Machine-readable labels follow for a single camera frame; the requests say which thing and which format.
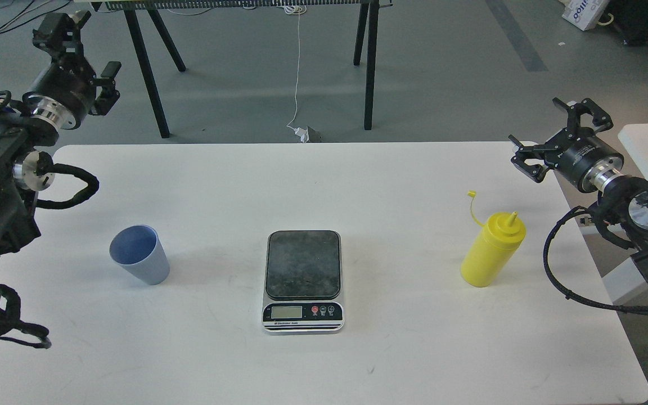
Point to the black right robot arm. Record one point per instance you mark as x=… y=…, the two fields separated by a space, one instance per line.
x=620 y=212

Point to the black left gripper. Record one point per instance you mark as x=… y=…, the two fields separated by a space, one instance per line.
x=64 y=93

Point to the white cardboard box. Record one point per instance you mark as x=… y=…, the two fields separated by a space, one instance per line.
x=585 y=15

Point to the black trestle table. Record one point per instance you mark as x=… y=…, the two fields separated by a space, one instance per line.
x=250 y=55

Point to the blue plastic cup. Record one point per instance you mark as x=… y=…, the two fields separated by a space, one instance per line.
x=139 y=251

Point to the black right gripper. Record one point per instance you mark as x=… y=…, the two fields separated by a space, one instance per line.
x=585 y=161

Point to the yellow squeeze bottle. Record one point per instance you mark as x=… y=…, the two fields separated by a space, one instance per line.
x=498 y=239

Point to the white power adapter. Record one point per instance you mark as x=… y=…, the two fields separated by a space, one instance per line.
x=308 y=135

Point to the digital kitchen scale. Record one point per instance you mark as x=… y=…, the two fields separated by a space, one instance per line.
x=303 y=290

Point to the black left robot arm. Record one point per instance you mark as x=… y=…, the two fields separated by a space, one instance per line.
x=29 y=179

